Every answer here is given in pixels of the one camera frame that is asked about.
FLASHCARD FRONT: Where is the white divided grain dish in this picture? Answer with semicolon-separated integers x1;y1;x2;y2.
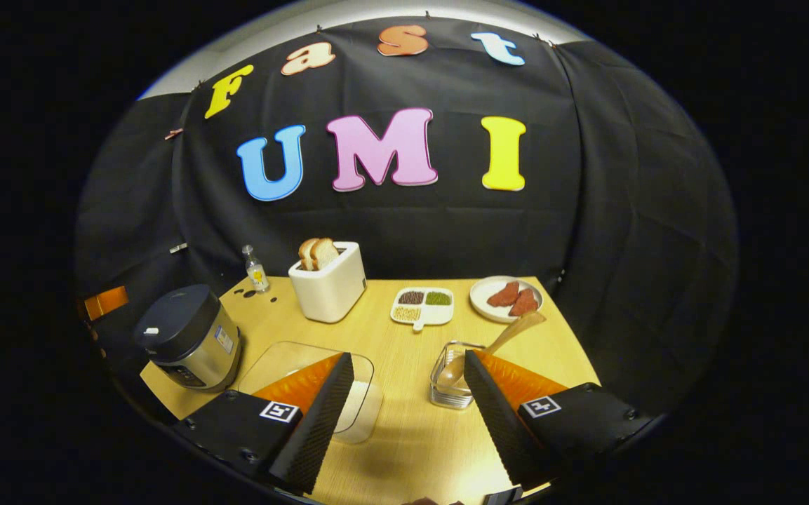
390;286;455;332

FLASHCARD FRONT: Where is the clear wire chopstick holder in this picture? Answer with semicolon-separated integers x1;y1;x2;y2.
429;342;487;410

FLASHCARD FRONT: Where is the white round plate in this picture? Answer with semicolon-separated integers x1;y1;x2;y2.
469;275;544;324

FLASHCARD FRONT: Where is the white toaster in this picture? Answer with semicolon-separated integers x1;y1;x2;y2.
288;241;367;324

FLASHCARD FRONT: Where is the wooden spoon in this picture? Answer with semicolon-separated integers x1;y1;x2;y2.
438;311;547;390

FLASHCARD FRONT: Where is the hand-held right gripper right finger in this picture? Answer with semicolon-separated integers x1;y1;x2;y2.
464;349;658;491

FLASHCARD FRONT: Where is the glass bottle with yellow label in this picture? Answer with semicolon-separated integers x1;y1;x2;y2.
242;245;270;293

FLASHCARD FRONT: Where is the dark grey rice cooker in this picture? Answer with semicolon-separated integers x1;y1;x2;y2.
133;284;242;392

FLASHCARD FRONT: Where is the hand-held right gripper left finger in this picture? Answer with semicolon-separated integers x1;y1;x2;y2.
173;353;355;496

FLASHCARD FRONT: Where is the black backdrop cloth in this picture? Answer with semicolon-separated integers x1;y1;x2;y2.
73;17;739;422

